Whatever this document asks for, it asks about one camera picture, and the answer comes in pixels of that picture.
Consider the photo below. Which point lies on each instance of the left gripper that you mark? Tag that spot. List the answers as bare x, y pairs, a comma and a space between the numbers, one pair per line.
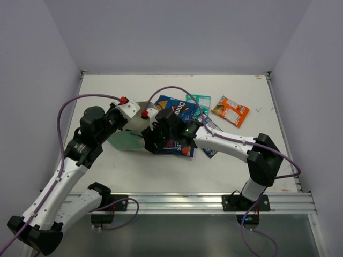
113, 118

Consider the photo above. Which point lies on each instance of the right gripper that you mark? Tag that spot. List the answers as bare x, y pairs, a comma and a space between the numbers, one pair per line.
149, 137

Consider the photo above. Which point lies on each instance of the blue Burts crisps bag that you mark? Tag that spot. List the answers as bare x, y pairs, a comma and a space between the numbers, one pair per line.
175, 148

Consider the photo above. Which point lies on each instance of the blue Doritos bag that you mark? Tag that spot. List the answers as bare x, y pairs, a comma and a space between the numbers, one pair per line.
183, 109

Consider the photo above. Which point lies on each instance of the green paper bag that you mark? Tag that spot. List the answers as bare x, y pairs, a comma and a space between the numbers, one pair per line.
130, 137

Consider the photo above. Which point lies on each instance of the dark blue snack bag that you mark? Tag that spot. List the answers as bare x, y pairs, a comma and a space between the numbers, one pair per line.
209, 152

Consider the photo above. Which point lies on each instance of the teal candy packet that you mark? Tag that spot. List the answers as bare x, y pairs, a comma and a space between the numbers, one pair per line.
201, 103

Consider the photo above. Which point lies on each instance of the orange snack packet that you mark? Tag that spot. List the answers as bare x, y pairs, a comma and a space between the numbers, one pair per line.
231, 111

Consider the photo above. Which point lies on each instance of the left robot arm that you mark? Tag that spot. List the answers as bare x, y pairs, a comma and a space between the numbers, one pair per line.
40, 226

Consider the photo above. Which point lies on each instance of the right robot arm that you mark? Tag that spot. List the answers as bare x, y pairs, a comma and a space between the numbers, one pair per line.
259, 153

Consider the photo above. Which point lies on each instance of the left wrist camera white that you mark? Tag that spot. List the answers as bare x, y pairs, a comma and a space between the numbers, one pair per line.
128, 108

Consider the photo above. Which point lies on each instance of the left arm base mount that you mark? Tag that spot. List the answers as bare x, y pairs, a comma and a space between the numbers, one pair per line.
103, 217

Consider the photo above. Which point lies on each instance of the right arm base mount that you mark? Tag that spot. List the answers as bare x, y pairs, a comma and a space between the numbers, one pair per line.
235, 202

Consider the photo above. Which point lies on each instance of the aluminium rail frame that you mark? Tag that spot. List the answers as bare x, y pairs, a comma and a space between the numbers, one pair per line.
78, 206

